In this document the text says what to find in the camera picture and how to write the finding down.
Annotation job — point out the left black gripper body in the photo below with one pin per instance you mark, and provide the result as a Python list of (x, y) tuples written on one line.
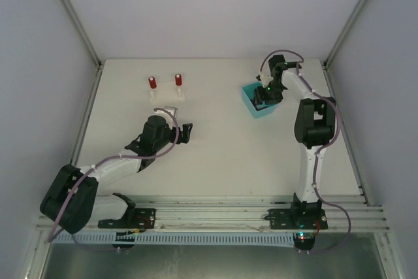
[(179, 133)]

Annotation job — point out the white four-peg fixture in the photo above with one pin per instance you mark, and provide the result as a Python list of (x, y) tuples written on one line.
[(166, 93)]

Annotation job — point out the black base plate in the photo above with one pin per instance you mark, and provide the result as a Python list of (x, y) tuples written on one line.
[(281, 219), (139, 218)]

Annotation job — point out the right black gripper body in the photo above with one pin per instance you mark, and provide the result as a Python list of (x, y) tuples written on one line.
[(263, 97)]

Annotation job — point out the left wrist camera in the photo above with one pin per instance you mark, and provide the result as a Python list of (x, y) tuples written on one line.
[(172, 110)]

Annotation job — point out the left frame post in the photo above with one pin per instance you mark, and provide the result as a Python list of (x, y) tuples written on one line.
[(81, 31)]

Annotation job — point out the right frame post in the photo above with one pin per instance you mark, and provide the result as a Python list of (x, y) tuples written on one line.
[(348, 26)]

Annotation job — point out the red large spring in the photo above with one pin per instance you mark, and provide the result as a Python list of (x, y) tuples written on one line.
[(152, 82), (178, 79)]

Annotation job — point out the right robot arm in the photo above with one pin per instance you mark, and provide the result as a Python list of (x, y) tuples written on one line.
[(231, 147)]

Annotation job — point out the frame post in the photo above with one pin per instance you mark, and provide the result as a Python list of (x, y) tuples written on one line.
[(348, 26), (81, 31)]

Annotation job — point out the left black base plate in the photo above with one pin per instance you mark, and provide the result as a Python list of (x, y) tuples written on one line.
[(139, 218)]

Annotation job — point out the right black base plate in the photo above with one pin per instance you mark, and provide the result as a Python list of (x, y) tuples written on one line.
[(281, 219)]

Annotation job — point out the grey slotted cable duct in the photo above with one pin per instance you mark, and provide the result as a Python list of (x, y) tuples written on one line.
[(178, 238)]

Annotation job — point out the teal plastic bin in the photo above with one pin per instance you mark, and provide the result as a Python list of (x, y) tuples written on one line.
[(248, 97)]

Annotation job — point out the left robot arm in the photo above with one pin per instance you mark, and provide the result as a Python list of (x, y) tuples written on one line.
[(72, 201)]

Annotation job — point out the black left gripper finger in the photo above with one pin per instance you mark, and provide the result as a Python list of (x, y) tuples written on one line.
[(185, 136), (187, 127)]

